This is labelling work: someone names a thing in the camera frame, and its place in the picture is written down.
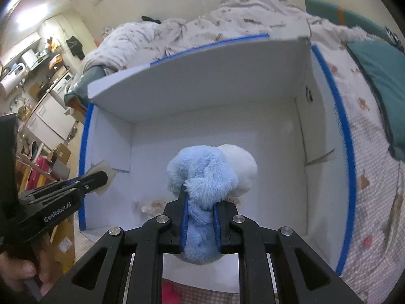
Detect black and white plush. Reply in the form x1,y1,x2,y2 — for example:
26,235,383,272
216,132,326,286
384,27,405,53

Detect open cardboard box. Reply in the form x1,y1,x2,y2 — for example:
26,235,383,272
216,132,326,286
47,144,72,173

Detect white wall cabinets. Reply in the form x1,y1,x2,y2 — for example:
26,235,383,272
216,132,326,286
6,32,42,58

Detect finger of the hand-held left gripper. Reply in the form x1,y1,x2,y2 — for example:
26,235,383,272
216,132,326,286
79,180,107,196
55,170,109,187

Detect black hanging garment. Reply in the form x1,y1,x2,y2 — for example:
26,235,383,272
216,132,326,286
65,36,85,60

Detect blue cardboard box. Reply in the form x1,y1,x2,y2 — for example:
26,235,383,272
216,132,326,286
76,17,356,293

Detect white washing machine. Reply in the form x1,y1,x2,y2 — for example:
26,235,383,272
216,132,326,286
51,71,75,102

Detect teal headboard cushion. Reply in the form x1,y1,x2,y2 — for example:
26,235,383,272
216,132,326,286
305,0,396,43

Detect brown patterned sock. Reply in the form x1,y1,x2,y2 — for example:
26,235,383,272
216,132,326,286
133,198,168,219

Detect white water heater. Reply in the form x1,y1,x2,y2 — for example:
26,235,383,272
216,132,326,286
22,49,38,67

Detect teal pillow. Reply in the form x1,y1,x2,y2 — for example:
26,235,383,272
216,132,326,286
346,40,405,162

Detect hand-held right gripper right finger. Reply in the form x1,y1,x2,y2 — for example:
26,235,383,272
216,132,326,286
213,201,364,304

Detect teal bed end cushion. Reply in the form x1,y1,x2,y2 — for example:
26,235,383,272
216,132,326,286
65,65,106,102

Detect pink sock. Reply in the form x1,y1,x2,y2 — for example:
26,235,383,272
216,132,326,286
162,280,190,304

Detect labelled cardboard box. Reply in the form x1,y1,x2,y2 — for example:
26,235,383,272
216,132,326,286
49,220,76,271

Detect white kitchen appliance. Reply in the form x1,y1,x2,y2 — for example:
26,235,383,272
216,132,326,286
0,63,26,94

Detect white base cabinets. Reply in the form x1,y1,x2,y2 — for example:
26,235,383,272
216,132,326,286
25,97,75,141

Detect red suitcase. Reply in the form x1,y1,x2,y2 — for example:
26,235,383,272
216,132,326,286
27,156,53,191

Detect white fluffy sock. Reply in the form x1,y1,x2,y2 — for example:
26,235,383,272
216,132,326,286
218,144,258,200

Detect white printed quilt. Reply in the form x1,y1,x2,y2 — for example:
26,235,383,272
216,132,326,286
83,0,374,73

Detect light blue fluffy sock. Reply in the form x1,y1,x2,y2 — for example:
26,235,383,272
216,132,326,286
167,146,239,265

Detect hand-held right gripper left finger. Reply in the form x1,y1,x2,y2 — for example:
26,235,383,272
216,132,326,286
40,190,190,304

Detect person's left hand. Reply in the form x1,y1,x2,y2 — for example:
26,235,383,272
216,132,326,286
0,234,56,296

